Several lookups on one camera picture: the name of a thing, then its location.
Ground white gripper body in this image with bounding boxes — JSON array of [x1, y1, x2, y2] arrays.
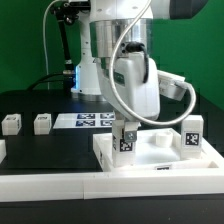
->
[[96, 53, 160, 121]]

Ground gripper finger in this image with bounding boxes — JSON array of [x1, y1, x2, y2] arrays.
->
[[114, 110, 124, 127], [124, 122, 139, 143]]

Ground white square tabletop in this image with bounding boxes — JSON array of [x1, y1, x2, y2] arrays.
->
[[93, 129, 224, 172]]

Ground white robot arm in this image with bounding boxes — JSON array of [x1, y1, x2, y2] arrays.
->
[[68, 0, 208, 143]]

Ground white marker sheet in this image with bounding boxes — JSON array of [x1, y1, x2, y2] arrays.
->
[[53, 112, 115, 129]]

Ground white U-shaped obstacle fence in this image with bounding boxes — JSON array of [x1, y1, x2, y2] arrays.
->
[[0, 133, 224, 203]]

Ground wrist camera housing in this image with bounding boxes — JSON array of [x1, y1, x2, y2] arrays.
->
[[157, 70, 186, 101]]

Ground black cable bundle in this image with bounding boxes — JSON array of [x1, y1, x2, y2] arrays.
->
[[27, 72, 75, 92]]

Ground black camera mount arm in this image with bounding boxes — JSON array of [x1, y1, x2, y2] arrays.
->
[[50, 2, 81, 72]]

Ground white cable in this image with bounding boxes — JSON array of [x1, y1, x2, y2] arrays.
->
[[42, 0, 63, 90]]

